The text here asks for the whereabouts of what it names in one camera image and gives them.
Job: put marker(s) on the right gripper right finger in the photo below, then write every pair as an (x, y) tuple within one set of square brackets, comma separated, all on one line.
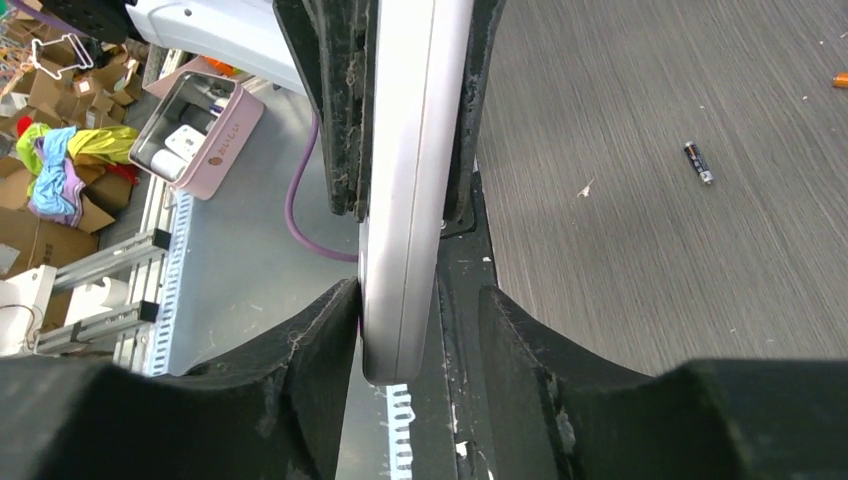
[(559, 411)]

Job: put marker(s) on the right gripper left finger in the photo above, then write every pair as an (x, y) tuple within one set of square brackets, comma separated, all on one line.
[(271, 408)]

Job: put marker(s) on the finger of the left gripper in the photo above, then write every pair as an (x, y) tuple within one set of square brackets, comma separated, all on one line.
[(333, 44), (485, 19)]

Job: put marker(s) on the white remote control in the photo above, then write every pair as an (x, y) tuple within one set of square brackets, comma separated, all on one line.
[(419, 62)]

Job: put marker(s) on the orange small cylinder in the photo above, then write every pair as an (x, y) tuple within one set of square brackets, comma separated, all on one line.
[(840, 80)]

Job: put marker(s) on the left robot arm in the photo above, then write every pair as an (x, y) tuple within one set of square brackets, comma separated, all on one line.
[(244, 34)]

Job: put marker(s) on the pink metal tin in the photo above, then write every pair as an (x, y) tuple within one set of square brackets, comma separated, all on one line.
[(196, 132)]

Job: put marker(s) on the black battery left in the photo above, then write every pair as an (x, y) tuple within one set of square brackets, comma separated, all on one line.
[(698, 163)]

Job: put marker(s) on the pile of cardboard and cloths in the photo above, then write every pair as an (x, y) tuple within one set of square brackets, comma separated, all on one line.
[(52, 216)]

